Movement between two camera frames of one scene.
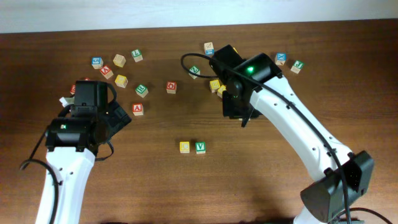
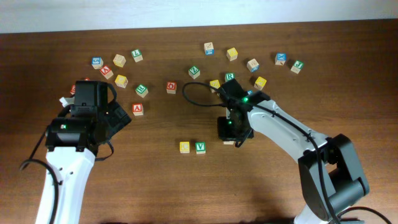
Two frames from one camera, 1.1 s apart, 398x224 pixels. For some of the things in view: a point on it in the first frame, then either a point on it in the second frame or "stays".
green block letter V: [200, 147] stays
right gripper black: [237, 112] -> [234, 132]
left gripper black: [119, 115] stays
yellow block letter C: [185, 147] stays
